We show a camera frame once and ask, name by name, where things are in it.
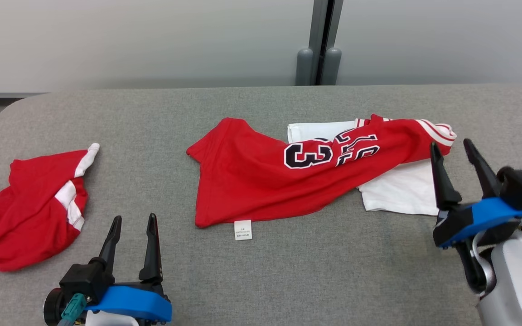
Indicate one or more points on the red shorts white stripe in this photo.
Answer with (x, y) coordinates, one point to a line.
(25, 217)

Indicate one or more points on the grey metal partition post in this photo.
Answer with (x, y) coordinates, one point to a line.
(320, 27)

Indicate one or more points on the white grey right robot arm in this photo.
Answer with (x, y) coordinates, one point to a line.
(514, 280)

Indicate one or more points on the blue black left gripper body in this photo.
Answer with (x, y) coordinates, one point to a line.
(138, 301)

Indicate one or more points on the red white numbered jersey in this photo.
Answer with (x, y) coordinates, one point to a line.
(265, 181)

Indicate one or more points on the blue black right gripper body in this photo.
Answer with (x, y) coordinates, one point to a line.
(478, 217)

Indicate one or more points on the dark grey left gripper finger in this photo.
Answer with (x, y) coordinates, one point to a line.
(112, 244)
(152, 253)

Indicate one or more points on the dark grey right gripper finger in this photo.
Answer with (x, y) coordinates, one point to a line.
(444, 185)
(483, 174)

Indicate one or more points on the grey cylindrical post foot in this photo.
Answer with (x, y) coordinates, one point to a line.
(332, 68)
(304, 68)

